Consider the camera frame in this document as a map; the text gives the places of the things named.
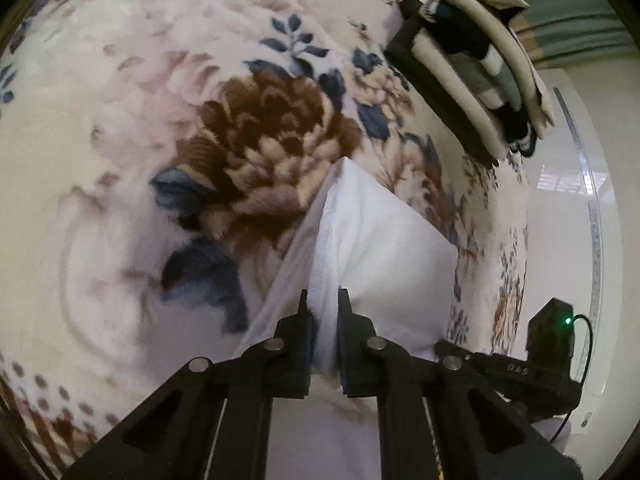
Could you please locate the stack of folded clothes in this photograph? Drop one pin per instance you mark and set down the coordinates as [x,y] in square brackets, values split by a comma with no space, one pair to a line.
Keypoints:
[480,75]

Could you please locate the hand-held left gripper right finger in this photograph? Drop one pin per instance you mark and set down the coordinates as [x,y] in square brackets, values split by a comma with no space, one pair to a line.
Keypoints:
[344,340]

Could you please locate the metal floor track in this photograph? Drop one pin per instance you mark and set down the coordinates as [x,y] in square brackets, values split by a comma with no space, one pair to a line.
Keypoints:
[587,195]

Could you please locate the white cloth garment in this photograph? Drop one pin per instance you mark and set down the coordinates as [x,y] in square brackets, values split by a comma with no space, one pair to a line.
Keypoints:
[380,240]

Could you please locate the floral plush blanket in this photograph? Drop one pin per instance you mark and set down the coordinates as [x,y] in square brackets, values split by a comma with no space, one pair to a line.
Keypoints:
[150,110]

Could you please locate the green curtain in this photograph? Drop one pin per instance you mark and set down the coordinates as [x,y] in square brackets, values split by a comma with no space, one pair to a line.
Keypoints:
[560,5]

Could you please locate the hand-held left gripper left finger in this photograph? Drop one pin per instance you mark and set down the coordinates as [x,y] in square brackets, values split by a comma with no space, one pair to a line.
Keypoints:
[306,340]

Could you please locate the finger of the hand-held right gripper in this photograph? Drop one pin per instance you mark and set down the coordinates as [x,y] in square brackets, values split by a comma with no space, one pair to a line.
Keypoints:
[452,349]

